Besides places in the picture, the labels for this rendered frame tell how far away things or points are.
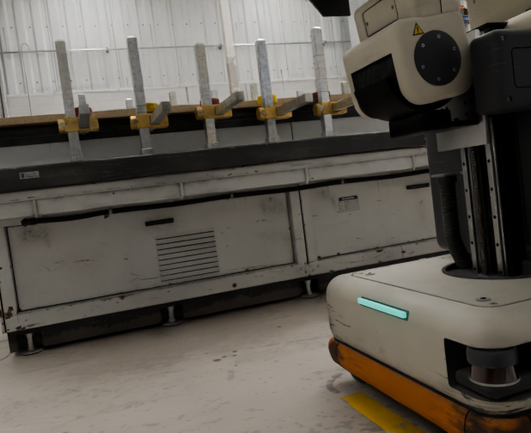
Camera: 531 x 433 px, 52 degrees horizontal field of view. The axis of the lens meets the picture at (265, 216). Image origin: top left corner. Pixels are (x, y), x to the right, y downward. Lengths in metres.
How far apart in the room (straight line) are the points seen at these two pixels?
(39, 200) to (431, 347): 1.47
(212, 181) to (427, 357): 1.30
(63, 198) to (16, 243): 0.33
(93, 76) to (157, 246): 7.29
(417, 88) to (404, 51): 0.07
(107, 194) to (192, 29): 7.95
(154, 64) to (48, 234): 7.48
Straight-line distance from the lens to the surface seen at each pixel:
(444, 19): 1.14
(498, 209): 1.25
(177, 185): 2.09
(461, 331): 0.95
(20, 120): 2.23
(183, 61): 9.69
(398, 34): 1.08
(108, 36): 9.64
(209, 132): 2.11
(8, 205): 2.07
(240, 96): 1.85
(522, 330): 0.95
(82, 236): 2.28
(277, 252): 2.44
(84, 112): 1.76
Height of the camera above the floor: 0.52
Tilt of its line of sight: 3 degrees down
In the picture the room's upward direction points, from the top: 7 degrees counter-clockwise
